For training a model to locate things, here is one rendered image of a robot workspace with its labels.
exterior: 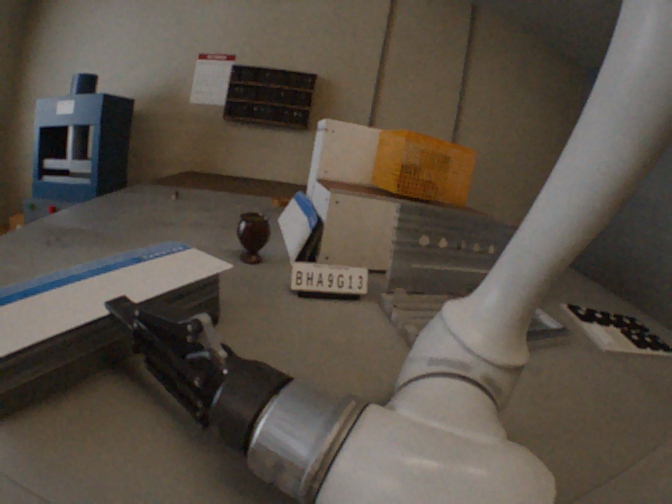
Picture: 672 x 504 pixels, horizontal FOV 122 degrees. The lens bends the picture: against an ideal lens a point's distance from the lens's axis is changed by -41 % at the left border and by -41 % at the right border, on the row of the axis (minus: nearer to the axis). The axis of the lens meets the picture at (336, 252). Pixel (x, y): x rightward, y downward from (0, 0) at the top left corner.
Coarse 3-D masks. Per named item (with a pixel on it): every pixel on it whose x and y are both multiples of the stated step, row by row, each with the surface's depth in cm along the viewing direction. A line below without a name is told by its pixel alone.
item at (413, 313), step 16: (400, 288) 65; (384, 304) 63; (400, 304) 62; (416, 304) 63; (432, 304) 64; (400, 320) 55; (416, 320) 56; (544, 320) 64; (528, 336) 55; (544, 336) 56; (560, 336) 56
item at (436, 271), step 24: (408, 216) 61; (432, 216) 63; (456, 216) 64; (408, 240) 62; (432, 240) 64; (456, 240) 66; (480, 240) 68; (504, 240) 70; (408, 264) 63; (432, 264) 65; (456, 264) 67; (480, 264) 69; (408, 288) 64; (432, 288) 65; (456, 288) 67
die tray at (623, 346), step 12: (564, 312) 76; (576, 324) 69; (588, 324) 68; (588, 336) 62; (612, 336) 62; (624, 336) 62; (600, 348) 56; (612, 348) 55; (624, 348) 55; (636, 348) 56; (648, 348) 56
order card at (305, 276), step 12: (300, 264) 62; (312, 264) 63; (324, 264) 64; (300, 276) 62; (312, 276) 63; (324, 276) 63; (336, 276) 64; (348, 276) 65; (360, 276) 66; (300, 288) 62; (312, 288) 63; (324, 288) 63; (336, 288) 64; (348, 288) 65; (360, 288) 65
